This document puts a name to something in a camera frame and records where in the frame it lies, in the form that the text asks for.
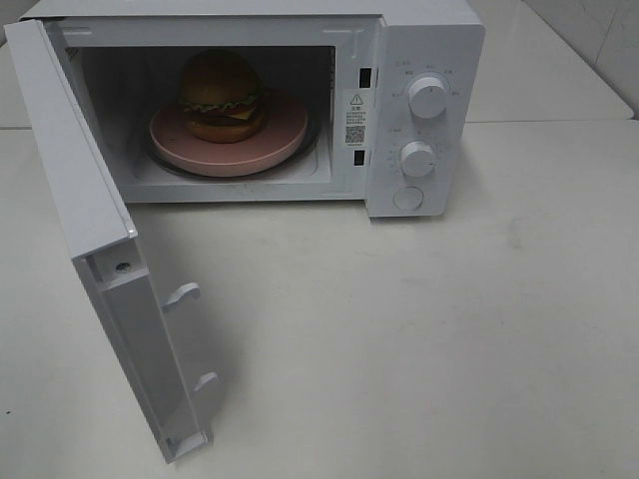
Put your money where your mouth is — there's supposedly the round white door button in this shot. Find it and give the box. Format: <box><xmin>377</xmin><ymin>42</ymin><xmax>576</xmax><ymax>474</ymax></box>
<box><xmin>393</xmin><ymin>187</ymin><xmax>424</xmax><ymax>211</ymax></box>

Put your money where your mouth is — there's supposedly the pink round plate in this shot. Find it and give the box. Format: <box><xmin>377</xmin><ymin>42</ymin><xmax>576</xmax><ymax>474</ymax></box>
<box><xmin>149</xmin><ymin>92</ymin><xmax>310</xmax><ymax>178</ymax></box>

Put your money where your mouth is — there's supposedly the toy hamburger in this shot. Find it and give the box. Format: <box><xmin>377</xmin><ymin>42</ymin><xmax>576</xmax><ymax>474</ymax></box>
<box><xmin>178</xmin><ymin>50</ymin><xmax>268</xmax><ymax>144</ymax></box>

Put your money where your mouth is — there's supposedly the glass microwave turntable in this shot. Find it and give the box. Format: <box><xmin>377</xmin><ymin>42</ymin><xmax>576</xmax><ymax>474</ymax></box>
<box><xmin>150</xmin><ymin>122</ymin><xmax>320</xmax><ymax>181</ymax></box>

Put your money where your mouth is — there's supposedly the lower white control knob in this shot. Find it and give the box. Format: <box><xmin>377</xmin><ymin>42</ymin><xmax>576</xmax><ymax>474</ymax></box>
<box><xmin>399</xmin><ymin>141</ymin><xmax>435</xmax><ymax>178</ymax></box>

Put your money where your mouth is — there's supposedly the white control knob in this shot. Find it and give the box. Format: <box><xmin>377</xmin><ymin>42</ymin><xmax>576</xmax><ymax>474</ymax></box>
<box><xmin>407</xmin><ymin>73</ymin><xmax>449</xmax><ymax>120</ymax></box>
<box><xmin>399</xmin><ymin>141</ymin><xmax>435</xmax><ymax>178</ymax></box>

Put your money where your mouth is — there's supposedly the warning label sticker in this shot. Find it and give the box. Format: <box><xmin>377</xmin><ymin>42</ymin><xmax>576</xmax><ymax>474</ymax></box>
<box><xmin>341</xmin><ymin>89</ymin><xmax>370</xmax><ymax>147</ymax></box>

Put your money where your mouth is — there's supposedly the white microwave oven body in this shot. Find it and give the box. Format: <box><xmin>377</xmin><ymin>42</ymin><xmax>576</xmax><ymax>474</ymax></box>
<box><xmin>16</xmin><ymin>1</ymin><xmax>485</xmax><ymax>218</ymax></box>

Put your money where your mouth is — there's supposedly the upper white control knob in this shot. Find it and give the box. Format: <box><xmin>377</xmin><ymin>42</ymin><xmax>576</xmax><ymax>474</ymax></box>
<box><xmin>407</xmin><ymin>73</ymin><xmax>449</xmax><ymax>120</ymax></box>

